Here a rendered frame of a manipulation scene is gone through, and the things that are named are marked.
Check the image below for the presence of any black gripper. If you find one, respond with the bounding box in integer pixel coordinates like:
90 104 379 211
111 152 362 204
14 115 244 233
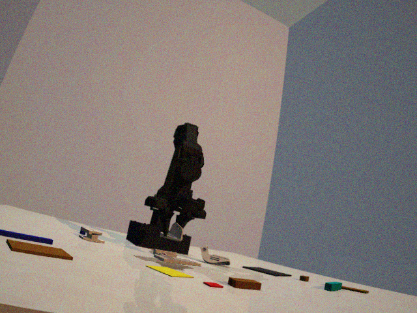
144 183 206 237

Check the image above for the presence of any brown rectangular block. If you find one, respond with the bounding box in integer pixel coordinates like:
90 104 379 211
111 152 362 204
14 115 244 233
227 277 262 290

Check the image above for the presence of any yellow flat plate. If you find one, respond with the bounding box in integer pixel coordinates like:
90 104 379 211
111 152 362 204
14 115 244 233
146 265 192 277

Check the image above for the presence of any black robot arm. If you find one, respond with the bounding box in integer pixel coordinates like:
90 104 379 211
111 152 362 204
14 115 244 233
147 123 205 228

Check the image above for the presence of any teal block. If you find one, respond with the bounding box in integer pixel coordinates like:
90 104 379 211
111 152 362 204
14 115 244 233
324 282 342 291

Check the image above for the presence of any brown flat plate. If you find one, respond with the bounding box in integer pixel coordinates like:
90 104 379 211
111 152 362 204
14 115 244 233
7 239 73 260

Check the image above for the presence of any dark blue flat bar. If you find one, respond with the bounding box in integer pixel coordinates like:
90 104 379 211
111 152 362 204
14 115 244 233
0 230 53 245

